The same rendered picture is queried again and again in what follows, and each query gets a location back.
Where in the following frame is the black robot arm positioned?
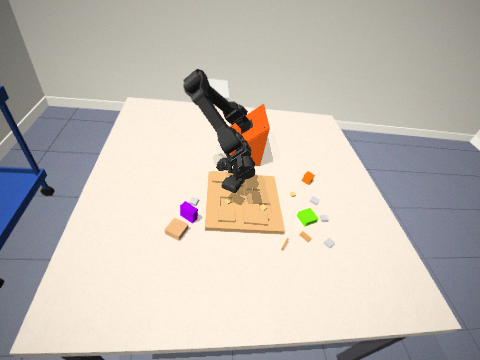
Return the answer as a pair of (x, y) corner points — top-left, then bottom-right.
(183, 69), (256, 179)

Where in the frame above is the purple block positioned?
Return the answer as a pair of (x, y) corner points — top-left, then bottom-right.
(180, 201), (198, 224)

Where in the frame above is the lime green cube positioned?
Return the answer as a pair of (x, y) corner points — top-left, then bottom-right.
(297, 208), (319, 227)

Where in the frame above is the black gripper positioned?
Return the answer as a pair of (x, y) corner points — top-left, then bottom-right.
(221, 161), (246, 193)

